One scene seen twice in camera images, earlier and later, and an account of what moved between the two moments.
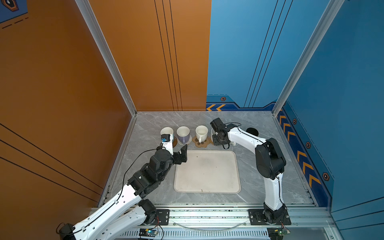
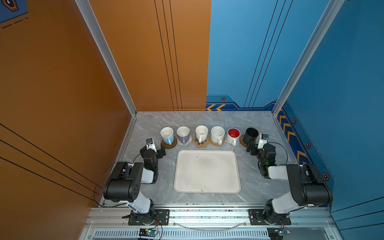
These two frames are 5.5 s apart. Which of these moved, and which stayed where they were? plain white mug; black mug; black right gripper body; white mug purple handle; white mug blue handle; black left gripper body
Moved: black right gripper body; black left gripper body
Stayed: white mug blue handle; black mug; plain white mug; white mug purple handle
